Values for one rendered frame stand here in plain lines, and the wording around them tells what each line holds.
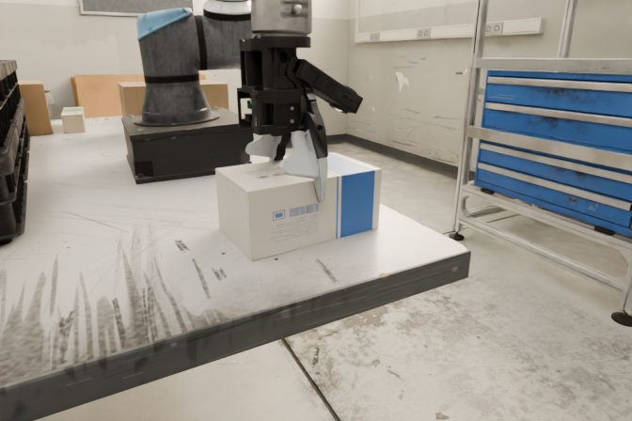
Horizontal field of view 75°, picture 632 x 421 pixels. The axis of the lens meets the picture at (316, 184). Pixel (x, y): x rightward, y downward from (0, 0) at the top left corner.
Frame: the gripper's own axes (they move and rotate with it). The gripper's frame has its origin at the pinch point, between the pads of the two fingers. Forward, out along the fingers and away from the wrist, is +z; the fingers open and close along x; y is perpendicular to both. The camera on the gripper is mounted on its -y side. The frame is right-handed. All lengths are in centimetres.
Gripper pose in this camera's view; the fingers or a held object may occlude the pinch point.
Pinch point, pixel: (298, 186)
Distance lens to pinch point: 58.5
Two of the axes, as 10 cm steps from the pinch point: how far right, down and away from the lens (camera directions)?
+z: 0.0, 9.5, 3.0
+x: 5.2, 2.6, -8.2
